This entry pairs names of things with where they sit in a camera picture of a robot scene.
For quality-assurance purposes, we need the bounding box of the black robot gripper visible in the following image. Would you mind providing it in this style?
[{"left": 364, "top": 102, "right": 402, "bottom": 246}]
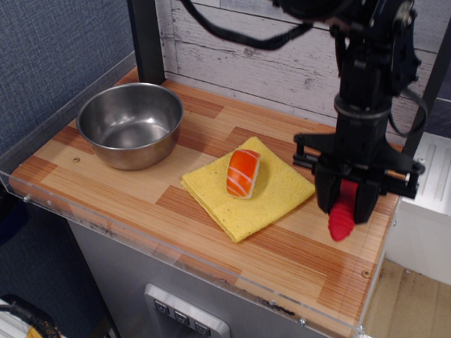
[{"left": 294, "top": 95, "right": 424, "bottom": 224}]

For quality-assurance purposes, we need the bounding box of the metal spoon with red handle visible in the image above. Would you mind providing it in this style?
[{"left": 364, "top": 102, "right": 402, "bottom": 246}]
[{"left": 328, "top": 180, "right": 358, "bottom": 242}]

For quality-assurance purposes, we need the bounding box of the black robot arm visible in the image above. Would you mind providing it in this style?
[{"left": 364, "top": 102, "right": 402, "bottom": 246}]
[{"left": 280, "top": 1, "right": 426, "bottom": 224}]

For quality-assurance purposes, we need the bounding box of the yellow folded cloth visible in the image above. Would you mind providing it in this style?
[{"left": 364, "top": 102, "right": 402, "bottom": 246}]
[{"left": 181, "top": 137, "right": 315, "bottom": 243}]

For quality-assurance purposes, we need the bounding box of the salmon nigiri sushi toy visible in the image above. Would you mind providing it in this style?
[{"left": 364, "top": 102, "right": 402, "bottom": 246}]
[{"left": 226, "top": 149, "right": 261, "bottom": 199}]

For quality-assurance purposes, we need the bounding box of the stainless steel bowl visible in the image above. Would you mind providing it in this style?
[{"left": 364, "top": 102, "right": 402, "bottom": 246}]
[{"left": 76, "top": 82, "right": 184, "bottom": 170}]

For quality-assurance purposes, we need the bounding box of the grey cabinet with button panel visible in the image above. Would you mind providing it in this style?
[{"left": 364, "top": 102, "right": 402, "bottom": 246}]
[{"left": 69, "top": 222, "right": 325, "bottom": 337}]

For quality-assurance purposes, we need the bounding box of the clear acrylic table guard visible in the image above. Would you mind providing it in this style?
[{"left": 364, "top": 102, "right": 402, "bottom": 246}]
[{"left": 1, "top": 56, "right": 398, "bottom": 337}]

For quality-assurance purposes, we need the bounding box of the black vertical post right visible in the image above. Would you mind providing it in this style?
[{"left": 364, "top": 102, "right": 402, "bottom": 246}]
[{"left": 404, "top": 1, "right": 450, "bottom": 155}]

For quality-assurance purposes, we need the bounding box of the black vertical post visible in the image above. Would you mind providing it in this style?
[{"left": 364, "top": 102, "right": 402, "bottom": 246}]
[
  {"left": 404, "top": 1, "right": 450, "bottom": 155},
  {"left": 127, "top": 0, "right": 166, "bottom": 85}
]

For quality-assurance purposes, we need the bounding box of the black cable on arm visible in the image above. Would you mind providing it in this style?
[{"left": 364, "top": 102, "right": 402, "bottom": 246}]
[{"left": 179, "top": 0, "right": 429, "bottom": 138}]

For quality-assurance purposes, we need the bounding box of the black vertical post left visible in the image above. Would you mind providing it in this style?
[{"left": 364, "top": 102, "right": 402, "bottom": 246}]
[{"left": 127, "top": 0, "right": 166, "bottom": 85}]

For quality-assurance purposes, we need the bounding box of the black and yellow cable bundle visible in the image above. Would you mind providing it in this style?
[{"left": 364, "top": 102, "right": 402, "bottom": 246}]
[{"left": 0, "top": 299, "right": 63, "bottom": 338}]

